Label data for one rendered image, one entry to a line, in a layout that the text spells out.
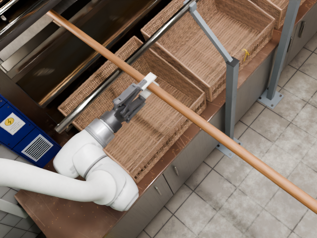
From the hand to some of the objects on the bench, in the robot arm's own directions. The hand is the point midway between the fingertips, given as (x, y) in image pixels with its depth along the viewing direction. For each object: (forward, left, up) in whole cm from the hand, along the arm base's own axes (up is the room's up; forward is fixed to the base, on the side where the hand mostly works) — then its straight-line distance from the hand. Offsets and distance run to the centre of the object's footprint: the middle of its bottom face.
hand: (148, 85), depth 112 cm
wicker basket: (+60, +28, -61) cm, 90 cm away
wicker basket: (+1, +25, -61) cm, 66 cm away
